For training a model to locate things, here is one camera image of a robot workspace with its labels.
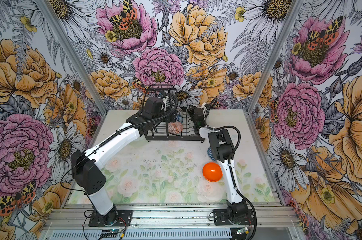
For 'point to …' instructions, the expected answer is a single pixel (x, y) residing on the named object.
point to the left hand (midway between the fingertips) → (168, 114)
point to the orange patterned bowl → (175, 127)
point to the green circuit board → (110, 233)
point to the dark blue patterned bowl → (210, 154)
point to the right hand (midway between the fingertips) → (187, 106)
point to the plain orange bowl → (212, 172)
